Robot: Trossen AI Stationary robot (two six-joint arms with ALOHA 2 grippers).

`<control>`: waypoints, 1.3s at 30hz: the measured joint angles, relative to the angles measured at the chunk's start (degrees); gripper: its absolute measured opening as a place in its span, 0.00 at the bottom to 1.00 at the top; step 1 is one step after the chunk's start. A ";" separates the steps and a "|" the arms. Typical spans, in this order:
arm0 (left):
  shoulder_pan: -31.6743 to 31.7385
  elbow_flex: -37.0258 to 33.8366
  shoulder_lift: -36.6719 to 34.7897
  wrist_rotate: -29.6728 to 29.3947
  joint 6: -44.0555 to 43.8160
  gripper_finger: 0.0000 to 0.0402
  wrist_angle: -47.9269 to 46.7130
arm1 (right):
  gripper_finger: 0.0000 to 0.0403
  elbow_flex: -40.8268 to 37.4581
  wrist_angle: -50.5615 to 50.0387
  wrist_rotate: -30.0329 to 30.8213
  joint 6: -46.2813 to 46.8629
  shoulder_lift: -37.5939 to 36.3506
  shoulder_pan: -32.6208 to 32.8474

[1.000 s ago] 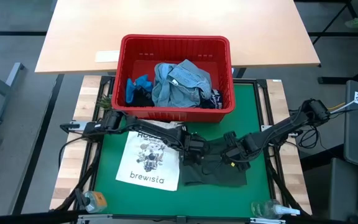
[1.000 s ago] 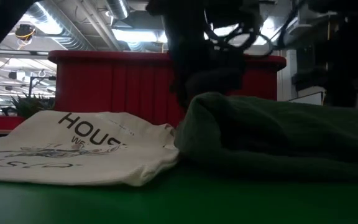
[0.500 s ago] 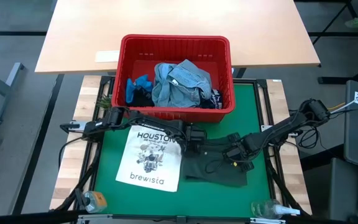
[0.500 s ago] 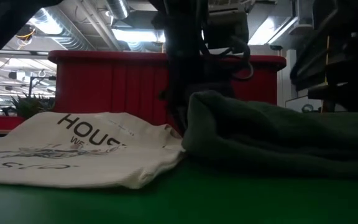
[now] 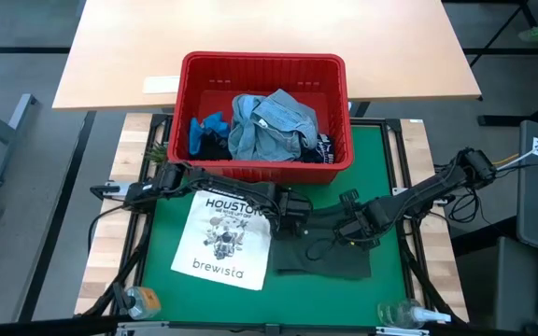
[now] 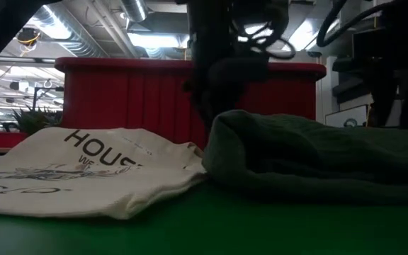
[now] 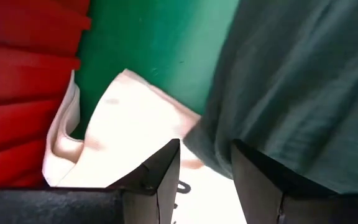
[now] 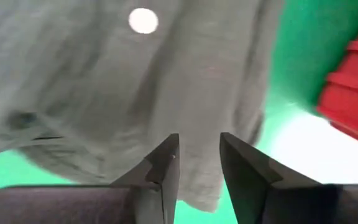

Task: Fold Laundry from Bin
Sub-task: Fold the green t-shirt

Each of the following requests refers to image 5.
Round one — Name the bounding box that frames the bright blue cloth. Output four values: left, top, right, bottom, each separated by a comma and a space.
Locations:
188, 111, 232, 158

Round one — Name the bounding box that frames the small potted plant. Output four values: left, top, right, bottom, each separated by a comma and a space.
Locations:
146, 141, 171, 165

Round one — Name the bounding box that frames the dark green shirt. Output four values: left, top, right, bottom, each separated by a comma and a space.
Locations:
268, 200, 373, 281

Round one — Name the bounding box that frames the light blue denim garment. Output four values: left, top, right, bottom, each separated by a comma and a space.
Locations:
227, 88, 320, 163

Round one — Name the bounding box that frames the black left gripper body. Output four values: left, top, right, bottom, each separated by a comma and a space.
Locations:
273, 186, 315, 240

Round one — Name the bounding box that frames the red plastic laundry bin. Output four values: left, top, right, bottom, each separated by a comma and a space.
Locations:
166, 50, 355, 186

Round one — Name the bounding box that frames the grey metal desk leg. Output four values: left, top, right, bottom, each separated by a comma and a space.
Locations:
0, 92, 39, 189

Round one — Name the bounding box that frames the black printed garment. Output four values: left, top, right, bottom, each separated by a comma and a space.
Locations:
296, 133, 336, 165

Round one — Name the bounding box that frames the green table mat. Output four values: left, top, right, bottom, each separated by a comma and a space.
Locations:
140, 124, 408, 328

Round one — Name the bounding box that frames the white rectangular label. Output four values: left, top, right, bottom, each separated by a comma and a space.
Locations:
142, 75, 182, 94

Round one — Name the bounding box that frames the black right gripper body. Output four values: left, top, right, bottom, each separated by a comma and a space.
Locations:
334, 189, 389, 248

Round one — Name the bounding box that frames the light wooden desk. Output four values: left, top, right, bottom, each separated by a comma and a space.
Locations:
52, 0, 483, 112

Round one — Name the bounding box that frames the black metal stand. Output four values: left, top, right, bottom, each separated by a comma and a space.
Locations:
463, 0, 538, 127

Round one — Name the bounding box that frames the clear bottle orange label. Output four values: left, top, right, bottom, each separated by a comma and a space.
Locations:
112, 281, 162, 321

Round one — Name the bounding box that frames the black metal table frame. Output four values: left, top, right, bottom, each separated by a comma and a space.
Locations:
79, 114, 469, 336

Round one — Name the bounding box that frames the clear spray bottle white nozzle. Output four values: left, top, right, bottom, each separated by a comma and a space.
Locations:
375, 297, 452, 330

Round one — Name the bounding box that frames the black cable coil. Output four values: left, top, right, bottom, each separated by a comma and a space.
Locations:
446, 190, 483, 225

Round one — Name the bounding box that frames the white printed tote bag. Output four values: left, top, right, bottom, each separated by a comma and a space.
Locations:
170, 189, 273, 291

